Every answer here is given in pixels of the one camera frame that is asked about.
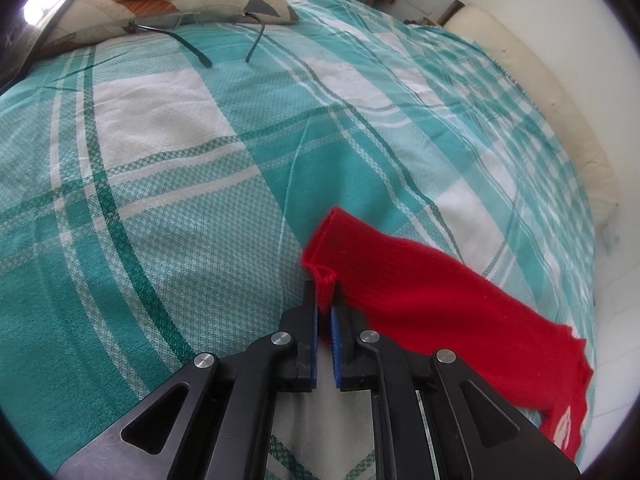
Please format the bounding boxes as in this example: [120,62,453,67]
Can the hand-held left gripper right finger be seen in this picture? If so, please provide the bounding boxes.
[329,281,582,480]

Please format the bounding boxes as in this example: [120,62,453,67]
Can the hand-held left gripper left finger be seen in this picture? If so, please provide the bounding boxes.
[55,280,320,480]

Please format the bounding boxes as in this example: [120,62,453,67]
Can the red garment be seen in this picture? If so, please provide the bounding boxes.
[300,206,596,461]

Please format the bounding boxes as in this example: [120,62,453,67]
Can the teal checked bedsheet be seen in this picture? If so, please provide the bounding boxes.
[0,0,599,480]

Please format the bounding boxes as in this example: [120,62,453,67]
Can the black eyeglasses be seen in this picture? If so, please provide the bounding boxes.
[127,9,268,68]

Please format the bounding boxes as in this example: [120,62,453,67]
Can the cream headboard cushion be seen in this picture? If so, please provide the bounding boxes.
[442,2,621,226]

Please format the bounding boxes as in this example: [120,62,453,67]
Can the black tablet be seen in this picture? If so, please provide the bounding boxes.
[0,0,84,91]

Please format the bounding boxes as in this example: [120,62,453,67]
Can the wooden bed frame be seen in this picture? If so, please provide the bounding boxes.
[437,0,466,26]

